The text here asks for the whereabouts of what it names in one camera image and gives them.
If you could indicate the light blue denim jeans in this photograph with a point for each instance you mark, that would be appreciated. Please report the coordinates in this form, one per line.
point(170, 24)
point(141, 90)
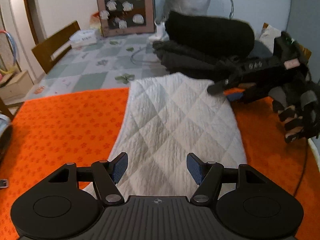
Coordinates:
point(6, 127)

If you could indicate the far wooden chair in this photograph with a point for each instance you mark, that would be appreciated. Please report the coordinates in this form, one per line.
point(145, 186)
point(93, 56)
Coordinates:
point(289, 51)

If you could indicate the pink water dispenser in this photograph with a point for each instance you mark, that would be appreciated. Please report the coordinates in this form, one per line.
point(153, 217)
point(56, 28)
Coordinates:
point(122, 17)

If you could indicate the black folded garment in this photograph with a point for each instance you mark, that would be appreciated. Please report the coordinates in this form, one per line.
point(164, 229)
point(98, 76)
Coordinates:
point(219, 38)

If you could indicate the wooden chair behind table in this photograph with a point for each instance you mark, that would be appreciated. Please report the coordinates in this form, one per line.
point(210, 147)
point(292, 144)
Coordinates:
point(44, 51)

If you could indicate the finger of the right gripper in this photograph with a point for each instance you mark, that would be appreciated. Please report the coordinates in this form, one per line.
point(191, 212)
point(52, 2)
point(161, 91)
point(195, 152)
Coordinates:
point(220, 87)
point(235, 97)

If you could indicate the dark grey folded clothes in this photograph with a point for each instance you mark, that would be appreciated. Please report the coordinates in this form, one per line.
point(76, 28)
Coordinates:
point(176, 58)

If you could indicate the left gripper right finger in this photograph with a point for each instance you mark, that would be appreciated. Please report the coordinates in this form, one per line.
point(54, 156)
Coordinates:
point(208, 176)

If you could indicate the white power strip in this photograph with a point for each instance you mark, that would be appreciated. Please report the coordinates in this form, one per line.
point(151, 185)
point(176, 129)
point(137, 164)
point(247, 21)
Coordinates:
point(160, 34)

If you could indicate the cream cloth on chair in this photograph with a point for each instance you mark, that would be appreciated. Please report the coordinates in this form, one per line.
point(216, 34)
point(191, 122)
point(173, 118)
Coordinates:
point(267, 36)

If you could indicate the orange patterned table mat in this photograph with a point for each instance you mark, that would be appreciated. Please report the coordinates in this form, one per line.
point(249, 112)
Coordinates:
point(82, 128)

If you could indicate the white tissue box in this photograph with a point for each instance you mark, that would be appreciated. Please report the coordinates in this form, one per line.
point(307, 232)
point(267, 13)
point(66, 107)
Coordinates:
point(83, 38)

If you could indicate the black belt with buckle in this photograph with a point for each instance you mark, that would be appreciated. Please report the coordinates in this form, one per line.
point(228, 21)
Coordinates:
point(4, 183)

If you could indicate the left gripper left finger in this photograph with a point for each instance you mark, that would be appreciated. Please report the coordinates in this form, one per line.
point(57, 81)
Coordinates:
point(106, 175)

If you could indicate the black gloved right hand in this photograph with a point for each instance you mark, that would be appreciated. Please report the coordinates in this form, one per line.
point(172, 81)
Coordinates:
point(298, 108)

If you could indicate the white quilted vest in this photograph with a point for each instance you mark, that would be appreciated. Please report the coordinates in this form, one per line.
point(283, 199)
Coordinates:
point(167, 118)

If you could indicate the green checkered tablecloth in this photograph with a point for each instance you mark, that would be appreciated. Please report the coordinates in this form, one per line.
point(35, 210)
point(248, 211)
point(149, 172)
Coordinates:
point(110, 63)

